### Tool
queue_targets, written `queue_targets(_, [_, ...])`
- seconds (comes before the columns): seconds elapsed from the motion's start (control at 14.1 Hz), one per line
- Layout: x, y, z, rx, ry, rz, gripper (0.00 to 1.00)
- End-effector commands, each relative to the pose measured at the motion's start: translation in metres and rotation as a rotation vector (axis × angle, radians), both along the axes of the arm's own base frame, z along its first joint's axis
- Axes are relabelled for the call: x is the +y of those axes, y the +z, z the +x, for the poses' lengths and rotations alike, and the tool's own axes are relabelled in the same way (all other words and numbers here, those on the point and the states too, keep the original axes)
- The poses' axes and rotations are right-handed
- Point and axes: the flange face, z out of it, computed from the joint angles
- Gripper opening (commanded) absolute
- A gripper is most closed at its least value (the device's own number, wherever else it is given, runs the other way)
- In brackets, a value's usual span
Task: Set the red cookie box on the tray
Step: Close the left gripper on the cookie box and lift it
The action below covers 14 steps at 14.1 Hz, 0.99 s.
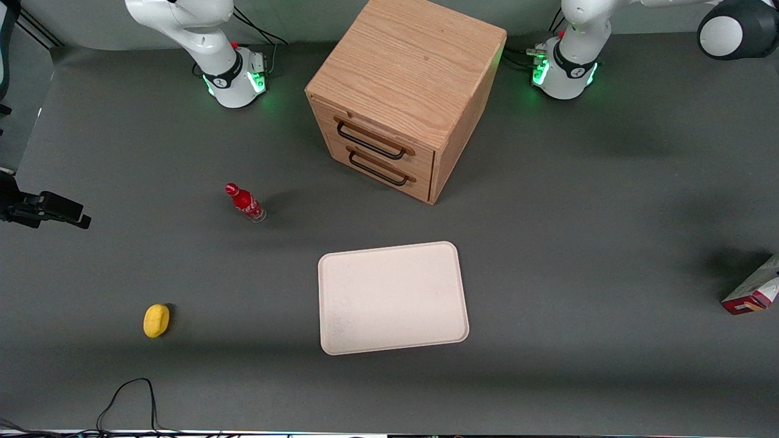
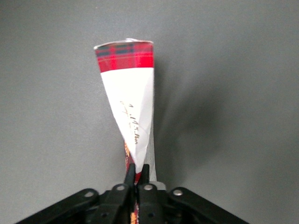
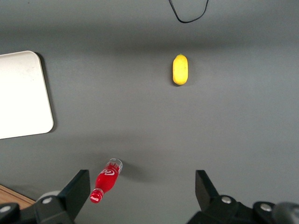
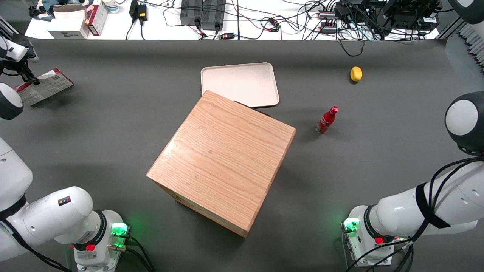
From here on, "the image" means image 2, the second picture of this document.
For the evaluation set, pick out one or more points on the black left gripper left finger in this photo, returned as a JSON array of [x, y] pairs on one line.
[[116, 203]]

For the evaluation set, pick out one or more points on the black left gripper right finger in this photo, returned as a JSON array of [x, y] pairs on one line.
[[151, 203]]

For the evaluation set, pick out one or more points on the red tartan cookie box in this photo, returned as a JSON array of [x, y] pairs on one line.
[[126, 93]]

